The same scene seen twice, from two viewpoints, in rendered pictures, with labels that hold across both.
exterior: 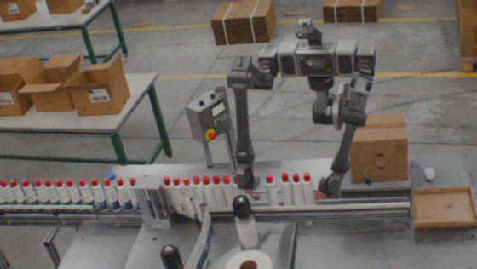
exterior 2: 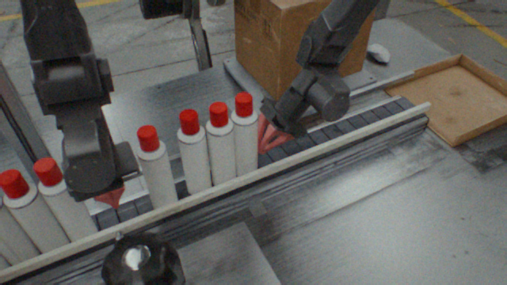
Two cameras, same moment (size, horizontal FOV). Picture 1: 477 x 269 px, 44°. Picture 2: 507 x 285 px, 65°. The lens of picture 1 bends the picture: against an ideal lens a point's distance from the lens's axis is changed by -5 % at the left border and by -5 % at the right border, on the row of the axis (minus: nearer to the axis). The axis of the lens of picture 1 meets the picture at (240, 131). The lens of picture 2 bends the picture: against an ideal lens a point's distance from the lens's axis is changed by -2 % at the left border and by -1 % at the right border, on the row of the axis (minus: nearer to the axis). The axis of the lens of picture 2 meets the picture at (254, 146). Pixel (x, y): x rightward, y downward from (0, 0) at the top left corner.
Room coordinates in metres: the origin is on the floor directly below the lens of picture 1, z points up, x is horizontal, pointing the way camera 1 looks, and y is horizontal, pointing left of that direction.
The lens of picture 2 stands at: (1.90, 0.11, 1.54)
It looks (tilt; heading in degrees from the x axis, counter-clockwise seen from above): 46 degrees down; 316
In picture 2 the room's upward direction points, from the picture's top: straight up
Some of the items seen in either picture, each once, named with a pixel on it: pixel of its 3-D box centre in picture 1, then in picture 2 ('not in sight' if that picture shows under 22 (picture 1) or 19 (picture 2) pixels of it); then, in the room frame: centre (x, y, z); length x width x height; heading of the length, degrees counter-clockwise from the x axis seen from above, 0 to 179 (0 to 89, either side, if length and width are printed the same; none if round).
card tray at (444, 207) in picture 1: (443, 206); (457, 95); (2.14, -0.90, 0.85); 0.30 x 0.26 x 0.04; 74
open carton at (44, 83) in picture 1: (56, 82); not in sight; (4.22, 1.32, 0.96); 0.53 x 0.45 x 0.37; 159
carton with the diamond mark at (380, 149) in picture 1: (377, 147); (301, 24); (2.54, -0.69, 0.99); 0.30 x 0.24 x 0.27; 76
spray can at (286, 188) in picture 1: (287, 191); (194, 154); (2.35, -0.17, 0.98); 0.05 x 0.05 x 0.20
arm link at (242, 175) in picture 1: (244, 167); (83, 123); (2.29, 0.02, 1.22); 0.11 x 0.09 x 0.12; 158
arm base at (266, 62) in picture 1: (266, 69); not in sight; (2.76, -0.19, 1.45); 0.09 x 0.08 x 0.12; 68
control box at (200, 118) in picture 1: (208, 117); not in sight; (2.53, 0.14, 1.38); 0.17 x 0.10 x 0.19; 129
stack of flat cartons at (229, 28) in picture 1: (244, 21); not in sight; (6.56, -0.29, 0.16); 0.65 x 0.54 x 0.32; 72
